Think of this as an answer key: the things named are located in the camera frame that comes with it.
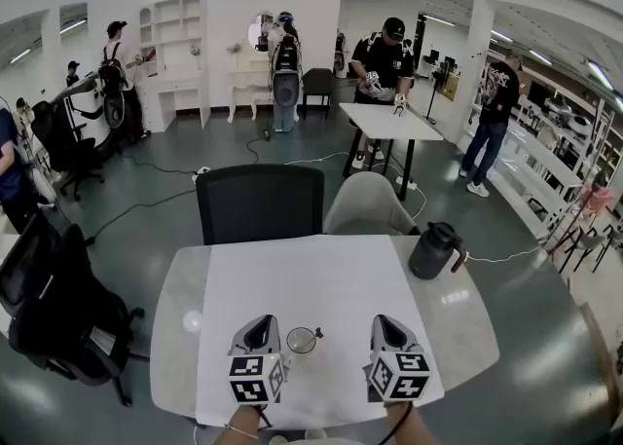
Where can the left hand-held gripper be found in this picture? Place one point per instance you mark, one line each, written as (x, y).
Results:
(255, 375)

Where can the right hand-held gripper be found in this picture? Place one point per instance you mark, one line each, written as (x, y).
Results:
(396, 375)

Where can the clear glass cup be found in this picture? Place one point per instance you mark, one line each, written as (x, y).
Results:
(292, 346)

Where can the person's left forearm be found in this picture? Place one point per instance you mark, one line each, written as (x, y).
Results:
(243, 431)

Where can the person's right forearm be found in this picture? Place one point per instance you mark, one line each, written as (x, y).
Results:
(414, 428)

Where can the person's white shoes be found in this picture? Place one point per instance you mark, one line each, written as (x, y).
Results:
(316, 434)

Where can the grey marble table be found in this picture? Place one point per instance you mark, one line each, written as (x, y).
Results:
(467, 326)

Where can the white paper sheet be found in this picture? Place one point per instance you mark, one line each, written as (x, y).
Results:
(311, 287)

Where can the black thermal jug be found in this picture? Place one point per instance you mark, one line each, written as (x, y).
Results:
(430, 255)

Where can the black mesh chair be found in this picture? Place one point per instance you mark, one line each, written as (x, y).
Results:
(260, 204)

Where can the beige shell chair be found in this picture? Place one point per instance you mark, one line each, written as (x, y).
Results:
(362, 204)

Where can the black office chair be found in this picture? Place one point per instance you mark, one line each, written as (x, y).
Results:
(73, 316)
(63, 141)
(24, 272)

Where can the white power strip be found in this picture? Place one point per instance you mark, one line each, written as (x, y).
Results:
(202, 174)

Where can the white rectangular table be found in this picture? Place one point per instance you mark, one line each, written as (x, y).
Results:
(389, 119)

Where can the white shelving rack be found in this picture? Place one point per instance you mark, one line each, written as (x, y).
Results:
(540, 160)

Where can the pink cloth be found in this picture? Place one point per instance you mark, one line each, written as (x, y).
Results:
(598, 197)

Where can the white vanity table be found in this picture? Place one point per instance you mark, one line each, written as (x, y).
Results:
(243, 83)

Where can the black padded chair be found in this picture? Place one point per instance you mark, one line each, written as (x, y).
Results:
(318, 83)

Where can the white shelf cabinet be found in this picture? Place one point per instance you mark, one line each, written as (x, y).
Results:
(180, 68)

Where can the white rounded machine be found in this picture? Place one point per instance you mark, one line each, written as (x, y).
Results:
(90, 102)

